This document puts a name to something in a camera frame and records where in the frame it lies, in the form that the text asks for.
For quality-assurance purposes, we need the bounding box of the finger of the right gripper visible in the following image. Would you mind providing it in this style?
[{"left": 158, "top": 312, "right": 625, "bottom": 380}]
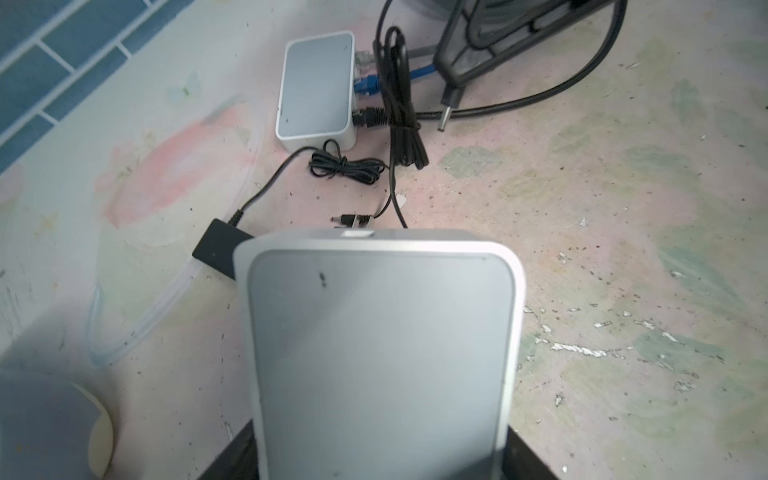
[{"left": 433, "top": 0, "right": 611, "bottom": 88}]

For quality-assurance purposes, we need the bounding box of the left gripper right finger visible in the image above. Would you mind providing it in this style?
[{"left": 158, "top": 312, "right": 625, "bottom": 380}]
[{"left": 503, "top": 427, "right": 558, "bottom": 480}]

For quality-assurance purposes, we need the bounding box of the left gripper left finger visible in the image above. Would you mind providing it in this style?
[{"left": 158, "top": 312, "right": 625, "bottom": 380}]
[{"left": 198, "top": 421, "right": 258, "bottom": 480}]

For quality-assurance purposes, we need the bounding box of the blue ethernet cable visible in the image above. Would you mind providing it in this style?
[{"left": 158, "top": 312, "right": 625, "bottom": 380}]
[{"left": 353, "top": 62, "right": 442, "bottom": 97}]

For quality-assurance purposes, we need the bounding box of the black power adapter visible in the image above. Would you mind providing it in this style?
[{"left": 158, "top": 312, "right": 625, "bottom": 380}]
[
  {"left": 192, "top": 219, "right": 253, "bottom": 280},
  {"left": 372, "top": 0, "right": 429, "bottom": 229}
]

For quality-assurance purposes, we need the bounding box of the black ethernet cable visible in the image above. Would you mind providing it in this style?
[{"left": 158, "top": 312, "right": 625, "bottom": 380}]
[{"left": 351, "top": 0, "right": 629, "bottom": 130}]

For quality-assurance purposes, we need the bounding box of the lavender ceramic cup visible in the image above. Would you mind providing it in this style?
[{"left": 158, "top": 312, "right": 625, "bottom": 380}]
[{"left": 1, "top": 370, "right": 114, "bottom": 479}]

